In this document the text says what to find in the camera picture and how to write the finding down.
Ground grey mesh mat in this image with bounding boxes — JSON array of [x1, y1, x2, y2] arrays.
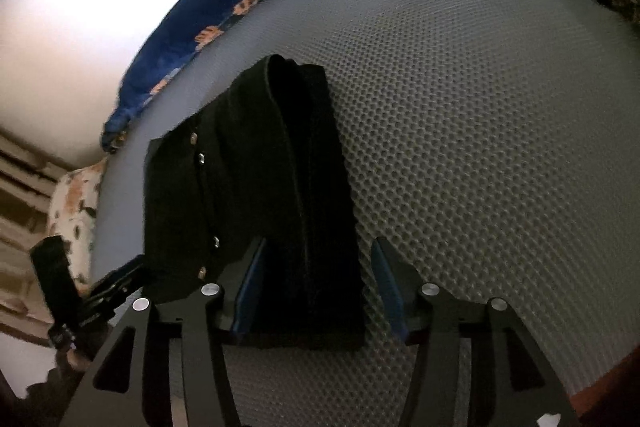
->
[[90, 0, 640, 427]]

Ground brown wooden furniture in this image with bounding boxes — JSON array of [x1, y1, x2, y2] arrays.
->
[[0, 127, 81, 348]]

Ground black pants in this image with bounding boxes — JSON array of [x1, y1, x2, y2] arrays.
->
[[144, 54, 368, 350]]

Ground reddish brown bed edge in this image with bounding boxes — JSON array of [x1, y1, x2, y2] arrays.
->
[[570, 347, 640, 427]]

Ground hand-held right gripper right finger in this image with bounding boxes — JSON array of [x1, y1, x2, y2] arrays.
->
[[372, 236, 583, 427]]

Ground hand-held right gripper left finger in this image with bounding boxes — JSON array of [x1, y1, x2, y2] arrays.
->
[[59, 237, 268, 427]]

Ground blue floral blanket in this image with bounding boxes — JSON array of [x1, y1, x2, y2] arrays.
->
[[100, 0, 351, 154]]

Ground white floral pillow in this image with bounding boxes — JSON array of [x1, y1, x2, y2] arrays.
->
[[47, 157, 108, 288]]

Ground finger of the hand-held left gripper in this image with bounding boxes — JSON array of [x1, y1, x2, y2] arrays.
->
[[80, 256, 149, 314]]

